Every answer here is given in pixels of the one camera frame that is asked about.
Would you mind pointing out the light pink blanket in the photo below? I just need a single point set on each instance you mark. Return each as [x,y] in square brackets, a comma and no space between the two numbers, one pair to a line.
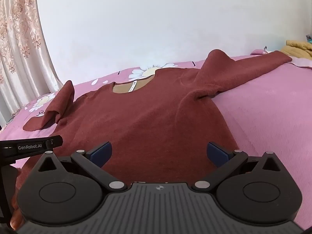
[301,63]

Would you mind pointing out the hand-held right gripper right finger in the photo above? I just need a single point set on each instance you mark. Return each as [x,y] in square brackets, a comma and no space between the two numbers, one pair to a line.
[216,154]

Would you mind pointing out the yellow cloth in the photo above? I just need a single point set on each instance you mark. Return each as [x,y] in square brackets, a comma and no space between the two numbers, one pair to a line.
[298,47]

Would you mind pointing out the maroon knit sweater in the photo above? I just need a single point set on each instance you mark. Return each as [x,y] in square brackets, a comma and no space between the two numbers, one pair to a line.
[151,117]

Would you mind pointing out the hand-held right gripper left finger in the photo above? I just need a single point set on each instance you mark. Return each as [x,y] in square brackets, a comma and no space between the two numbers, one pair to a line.
[101,154]

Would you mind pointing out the person's left hand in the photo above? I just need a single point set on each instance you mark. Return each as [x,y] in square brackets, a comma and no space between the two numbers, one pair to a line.
[15,199]

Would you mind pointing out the pink floral bedsheet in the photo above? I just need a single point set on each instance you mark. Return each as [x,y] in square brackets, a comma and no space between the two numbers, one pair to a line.
[263,117]

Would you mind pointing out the small pink cloth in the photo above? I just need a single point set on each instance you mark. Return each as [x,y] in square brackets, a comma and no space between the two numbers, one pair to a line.
[258,52]

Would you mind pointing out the beige patterned curtain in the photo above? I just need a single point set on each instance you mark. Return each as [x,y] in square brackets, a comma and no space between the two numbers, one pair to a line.
[19,41]

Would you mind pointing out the teal item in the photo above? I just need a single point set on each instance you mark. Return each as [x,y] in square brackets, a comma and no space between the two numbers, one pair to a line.
[309,38]

